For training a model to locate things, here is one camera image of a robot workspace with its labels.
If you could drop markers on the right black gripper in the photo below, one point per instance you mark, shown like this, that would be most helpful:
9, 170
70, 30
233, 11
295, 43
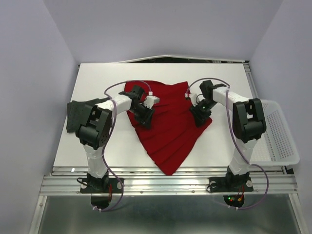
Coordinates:
199, 117

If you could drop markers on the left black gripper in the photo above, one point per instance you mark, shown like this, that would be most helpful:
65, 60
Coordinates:
146, 119

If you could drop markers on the red skirt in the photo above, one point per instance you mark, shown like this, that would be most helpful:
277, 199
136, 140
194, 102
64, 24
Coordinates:
173, 132

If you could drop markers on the dark grey dotted skirt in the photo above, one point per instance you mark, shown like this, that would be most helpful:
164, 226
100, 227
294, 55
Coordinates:
74, 112

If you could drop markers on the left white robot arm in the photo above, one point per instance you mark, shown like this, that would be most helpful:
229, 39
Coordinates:
95, 128

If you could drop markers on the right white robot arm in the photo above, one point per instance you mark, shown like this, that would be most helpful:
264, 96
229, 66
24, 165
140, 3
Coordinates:
246, 123

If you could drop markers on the white plastic basket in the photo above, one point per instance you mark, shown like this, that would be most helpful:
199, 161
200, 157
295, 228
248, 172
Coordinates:
276, 146

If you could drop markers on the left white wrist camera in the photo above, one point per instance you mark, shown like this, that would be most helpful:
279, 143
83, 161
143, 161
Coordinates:
150, 101

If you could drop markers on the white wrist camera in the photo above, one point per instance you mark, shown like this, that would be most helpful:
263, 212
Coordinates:
192, 97
150, 101

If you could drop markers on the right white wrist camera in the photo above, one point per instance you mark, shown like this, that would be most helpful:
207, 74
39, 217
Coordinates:
192, 97

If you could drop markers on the aluminium rail frame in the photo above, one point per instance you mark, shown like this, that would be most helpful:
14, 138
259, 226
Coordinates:
154, 203

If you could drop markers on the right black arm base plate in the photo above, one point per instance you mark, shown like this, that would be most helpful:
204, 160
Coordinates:
222, 185

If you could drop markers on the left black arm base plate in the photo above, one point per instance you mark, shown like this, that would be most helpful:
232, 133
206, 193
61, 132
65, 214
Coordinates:
110, 185

